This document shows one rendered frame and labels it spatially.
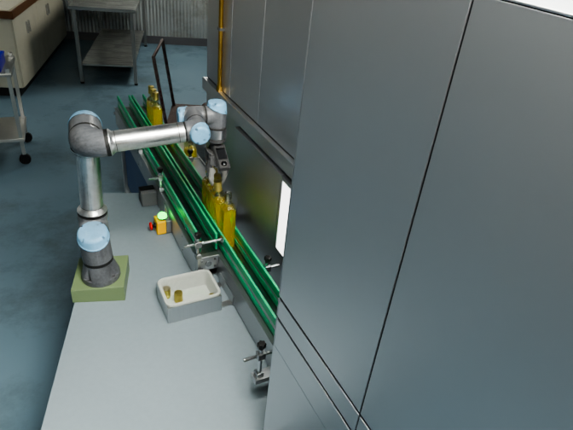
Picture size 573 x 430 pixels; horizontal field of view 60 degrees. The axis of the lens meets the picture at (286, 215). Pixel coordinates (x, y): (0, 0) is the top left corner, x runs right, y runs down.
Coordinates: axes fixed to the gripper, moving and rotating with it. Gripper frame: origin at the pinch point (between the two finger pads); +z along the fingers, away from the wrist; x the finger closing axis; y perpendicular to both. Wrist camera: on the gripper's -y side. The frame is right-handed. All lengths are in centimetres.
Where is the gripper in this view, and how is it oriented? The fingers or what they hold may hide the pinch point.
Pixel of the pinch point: (217, 183)
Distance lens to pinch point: 214.4
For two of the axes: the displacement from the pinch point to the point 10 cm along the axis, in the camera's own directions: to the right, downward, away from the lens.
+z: -0.9, 8.4, 5.3
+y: -4.0, -5.2, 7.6
